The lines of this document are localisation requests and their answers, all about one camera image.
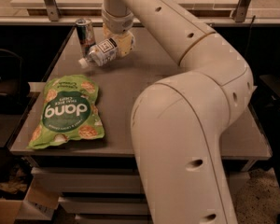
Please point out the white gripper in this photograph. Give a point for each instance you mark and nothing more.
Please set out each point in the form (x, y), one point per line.
(118, 24)

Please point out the clear blue-label plastic bottle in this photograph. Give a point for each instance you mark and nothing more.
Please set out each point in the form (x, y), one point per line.
(101, 53)

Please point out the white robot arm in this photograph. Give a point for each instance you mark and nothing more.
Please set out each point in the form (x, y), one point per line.
(177, 122)

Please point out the redbull can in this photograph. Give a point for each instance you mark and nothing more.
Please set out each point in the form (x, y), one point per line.
(85, 35)

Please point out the green dang chips bag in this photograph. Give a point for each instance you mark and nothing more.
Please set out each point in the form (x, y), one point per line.
(69, 113)

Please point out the black office chair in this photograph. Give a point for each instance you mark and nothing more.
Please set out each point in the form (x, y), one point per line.
(14, 88)

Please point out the grey drawer cabinet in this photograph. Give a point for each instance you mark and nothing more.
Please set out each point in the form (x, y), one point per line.
(99, 180)

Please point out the cardboard box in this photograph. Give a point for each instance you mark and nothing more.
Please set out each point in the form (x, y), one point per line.
(38, 204)

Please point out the left metal bracket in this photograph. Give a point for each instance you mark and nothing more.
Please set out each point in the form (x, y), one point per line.
(52, 10)

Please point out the metal bracket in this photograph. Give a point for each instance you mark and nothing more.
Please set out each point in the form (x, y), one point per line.
(239, 14)
(52, 10)

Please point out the right metal bracket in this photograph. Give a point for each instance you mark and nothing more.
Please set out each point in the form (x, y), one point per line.
(239, 14)

